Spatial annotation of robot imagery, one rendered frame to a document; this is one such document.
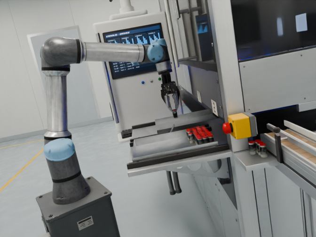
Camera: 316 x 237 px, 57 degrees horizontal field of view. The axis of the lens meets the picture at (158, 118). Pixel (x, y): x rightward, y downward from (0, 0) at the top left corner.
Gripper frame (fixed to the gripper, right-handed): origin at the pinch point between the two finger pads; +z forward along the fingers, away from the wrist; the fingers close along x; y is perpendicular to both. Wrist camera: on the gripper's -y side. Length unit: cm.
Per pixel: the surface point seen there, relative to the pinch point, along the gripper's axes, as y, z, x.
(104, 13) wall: -504, -143, -85
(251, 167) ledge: 59, 14, 19
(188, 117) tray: -19.8, 11.1, 7.8
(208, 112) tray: -20.3, 11.0, 19.9
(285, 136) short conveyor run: 61, 6, 31
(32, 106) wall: -498, 10, -292
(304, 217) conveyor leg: 65, 32, 31
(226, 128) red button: 54, 1, 15
